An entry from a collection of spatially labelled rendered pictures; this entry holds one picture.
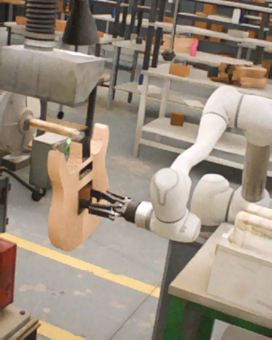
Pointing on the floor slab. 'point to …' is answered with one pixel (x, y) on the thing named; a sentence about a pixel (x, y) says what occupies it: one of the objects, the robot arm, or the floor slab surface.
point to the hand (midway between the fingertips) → (86, 197)
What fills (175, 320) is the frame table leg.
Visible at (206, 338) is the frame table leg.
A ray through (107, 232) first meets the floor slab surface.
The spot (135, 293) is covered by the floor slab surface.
